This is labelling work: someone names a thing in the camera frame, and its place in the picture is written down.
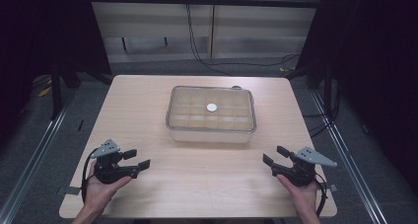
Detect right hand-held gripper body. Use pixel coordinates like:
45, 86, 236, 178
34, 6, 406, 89
279, 146, 338, 187

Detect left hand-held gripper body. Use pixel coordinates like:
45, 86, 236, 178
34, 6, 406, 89
90, 138, 134, 186

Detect clear plastic lidded container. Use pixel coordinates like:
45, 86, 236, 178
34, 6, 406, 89
165, 84, 257, 144

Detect person's left hand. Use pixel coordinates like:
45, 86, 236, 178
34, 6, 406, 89
82, 161, 133, 216

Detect person's right hand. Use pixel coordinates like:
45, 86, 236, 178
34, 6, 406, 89
275, 174, 318, 219

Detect black metal stand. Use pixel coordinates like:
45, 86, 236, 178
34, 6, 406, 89
48, 64, 64, 120
322, 64, 333, 117

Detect yellow floor tape piece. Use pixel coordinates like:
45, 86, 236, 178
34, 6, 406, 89
37, 85, 53, 98

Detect black curtain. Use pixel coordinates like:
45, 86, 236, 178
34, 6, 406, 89
297, 0, 418, 186
0, 0, 112, 146

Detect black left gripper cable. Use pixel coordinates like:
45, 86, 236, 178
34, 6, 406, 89
80, 147, 99, 203

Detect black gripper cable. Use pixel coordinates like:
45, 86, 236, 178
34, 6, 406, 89
80, 147, 99, 203
313, 172, 328, 217

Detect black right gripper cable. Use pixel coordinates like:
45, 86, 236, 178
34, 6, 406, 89
313, 172, 328, 217

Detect black floor cables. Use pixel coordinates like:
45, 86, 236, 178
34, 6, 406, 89
301, 92, 341, 139

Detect metal floor rail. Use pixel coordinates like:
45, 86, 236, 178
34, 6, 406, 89
0, 92, 77, 224
309, 89, 388, 224

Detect black hanging power cable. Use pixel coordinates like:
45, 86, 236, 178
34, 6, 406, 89
185, 3, 301, 77

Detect black horizontal frame bar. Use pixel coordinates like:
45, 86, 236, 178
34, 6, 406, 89
88, 0, 321, 9

